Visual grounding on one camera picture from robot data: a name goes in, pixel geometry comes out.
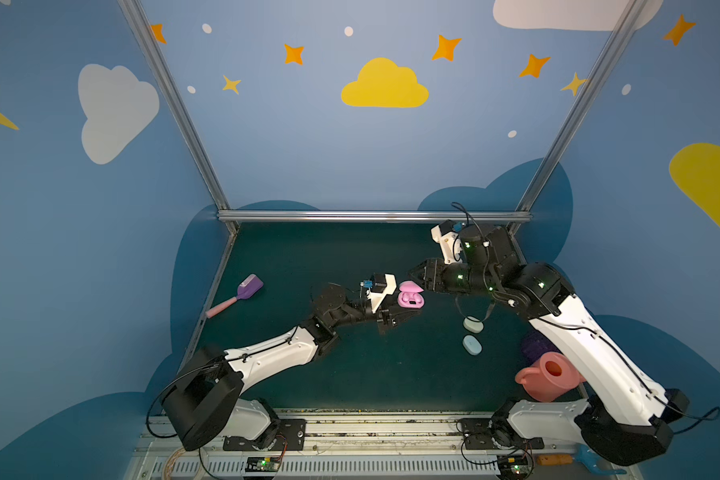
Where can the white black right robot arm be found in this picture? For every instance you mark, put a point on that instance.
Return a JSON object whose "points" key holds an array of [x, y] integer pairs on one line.
{"points": [[627, 419]]}

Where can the white earbud charging case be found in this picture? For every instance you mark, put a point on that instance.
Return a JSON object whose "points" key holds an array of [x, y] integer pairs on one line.
{"points": [[473, 325]]}

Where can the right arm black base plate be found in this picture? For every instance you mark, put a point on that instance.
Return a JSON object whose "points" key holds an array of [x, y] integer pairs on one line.
{"points": [[487, 433]]}

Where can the aluminium corner post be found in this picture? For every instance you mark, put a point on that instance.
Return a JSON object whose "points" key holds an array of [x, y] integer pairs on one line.
{"points": [[609, 56], [137, 20]]}

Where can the pink toy watering can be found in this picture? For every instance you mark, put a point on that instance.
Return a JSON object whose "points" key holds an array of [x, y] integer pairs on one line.
{"points": [[549, 377]]}

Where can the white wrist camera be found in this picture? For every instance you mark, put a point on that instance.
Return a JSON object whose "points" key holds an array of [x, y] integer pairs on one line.
{"points": [[376, 289], [446, 235]]}

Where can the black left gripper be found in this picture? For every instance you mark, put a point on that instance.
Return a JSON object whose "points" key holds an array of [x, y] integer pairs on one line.
{"points": [[381, 315]]}

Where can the aluminium left side rail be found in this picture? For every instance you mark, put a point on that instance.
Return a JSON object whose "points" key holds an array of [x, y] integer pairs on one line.
{"points": [[199, 266]]}

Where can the purple earbud charging case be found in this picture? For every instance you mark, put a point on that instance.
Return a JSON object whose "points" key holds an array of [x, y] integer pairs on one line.
{"points": [[410, 295]]}

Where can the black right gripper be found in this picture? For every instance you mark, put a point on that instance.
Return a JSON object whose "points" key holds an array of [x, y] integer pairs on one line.
{"points": [[435, 274]]}

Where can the aluminium back frame rail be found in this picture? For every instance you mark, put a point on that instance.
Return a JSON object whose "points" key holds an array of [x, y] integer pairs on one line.
{"points": [[409, 217]]}

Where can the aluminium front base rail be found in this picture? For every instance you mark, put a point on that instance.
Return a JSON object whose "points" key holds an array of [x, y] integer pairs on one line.
{"points": [[337, 444]]}

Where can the light blue earbud charging case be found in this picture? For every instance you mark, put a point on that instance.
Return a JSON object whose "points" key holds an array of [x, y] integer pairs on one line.
{"points": [[472, 345]]}

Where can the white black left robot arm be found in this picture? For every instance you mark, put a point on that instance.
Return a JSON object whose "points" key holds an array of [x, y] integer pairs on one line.
{"points": [[203, 401]]}

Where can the aluminium left corner post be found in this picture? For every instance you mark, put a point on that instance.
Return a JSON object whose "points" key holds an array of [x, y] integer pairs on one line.
{"points": [[137, 20]]}

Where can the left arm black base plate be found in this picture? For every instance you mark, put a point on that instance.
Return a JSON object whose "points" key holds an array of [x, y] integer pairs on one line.
{"points": [[287, 433]]}

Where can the purple pink toy scoop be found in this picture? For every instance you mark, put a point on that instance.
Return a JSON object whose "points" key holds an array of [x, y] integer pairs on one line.
{"points": [[245, 290]]}

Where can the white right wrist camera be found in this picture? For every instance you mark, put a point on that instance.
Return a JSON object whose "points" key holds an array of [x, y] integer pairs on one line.
{"points": [[446, 235]]}

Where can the green controller circuit board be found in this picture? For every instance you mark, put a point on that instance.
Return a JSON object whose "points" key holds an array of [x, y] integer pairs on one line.
{"points": [[514, 468], [264, 465]]}

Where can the blue toy garden fork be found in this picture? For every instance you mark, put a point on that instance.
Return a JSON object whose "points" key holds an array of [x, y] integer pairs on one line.
{"points": [[584, 456]]}

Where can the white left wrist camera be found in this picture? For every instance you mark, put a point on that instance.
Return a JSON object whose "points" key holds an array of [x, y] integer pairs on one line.
{"points": [[376, 289]]}

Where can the aluminium right corner post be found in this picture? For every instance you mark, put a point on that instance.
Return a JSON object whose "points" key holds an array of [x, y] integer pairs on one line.
{"points": [[609, 56]]}

